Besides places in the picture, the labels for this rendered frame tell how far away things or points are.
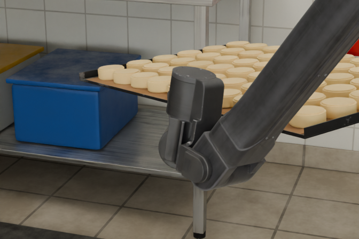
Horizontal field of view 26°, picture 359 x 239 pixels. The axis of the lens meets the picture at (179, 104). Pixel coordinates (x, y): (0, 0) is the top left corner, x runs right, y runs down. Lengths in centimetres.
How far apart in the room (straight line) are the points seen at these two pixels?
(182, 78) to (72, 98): 193
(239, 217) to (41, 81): 89
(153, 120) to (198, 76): 225
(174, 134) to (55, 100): 194
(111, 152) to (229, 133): 201
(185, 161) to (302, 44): 22
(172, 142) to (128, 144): 198
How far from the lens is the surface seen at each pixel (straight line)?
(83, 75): 148
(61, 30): 356
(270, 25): 324
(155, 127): 314
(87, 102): 286
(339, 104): 108
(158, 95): 129
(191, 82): 97
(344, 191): 320
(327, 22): 82
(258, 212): 298
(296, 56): 85
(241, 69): 135
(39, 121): 298
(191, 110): 98
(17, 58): 322
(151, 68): 143
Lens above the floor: 135
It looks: 19 degrees down
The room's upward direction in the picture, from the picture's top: straight up
